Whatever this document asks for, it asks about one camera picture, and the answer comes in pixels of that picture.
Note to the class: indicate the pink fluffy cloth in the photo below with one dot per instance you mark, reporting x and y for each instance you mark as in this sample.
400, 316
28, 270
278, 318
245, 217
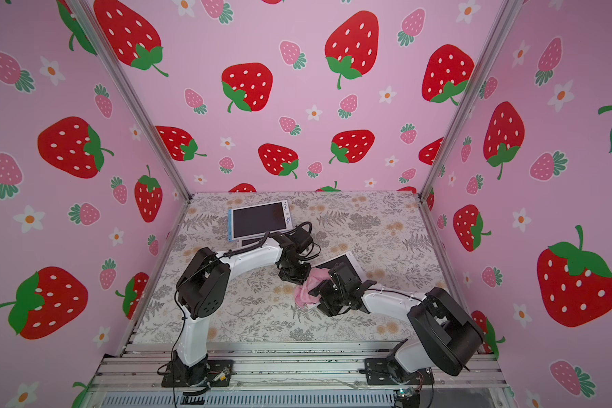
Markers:
302, 297

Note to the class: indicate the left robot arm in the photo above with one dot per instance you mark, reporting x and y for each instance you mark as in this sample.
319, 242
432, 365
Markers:
201, 290

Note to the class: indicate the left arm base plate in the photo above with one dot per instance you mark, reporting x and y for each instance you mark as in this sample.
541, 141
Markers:
217, 373

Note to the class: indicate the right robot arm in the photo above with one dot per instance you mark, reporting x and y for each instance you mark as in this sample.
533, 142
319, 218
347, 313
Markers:
446, 336

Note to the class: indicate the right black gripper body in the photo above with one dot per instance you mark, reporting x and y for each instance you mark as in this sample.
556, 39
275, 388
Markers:
331, 294

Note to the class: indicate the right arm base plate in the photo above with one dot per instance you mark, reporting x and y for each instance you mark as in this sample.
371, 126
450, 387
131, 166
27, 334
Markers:
385, 371

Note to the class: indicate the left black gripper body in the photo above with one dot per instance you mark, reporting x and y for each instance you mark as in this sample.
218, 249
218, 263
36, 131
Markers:
297, 271

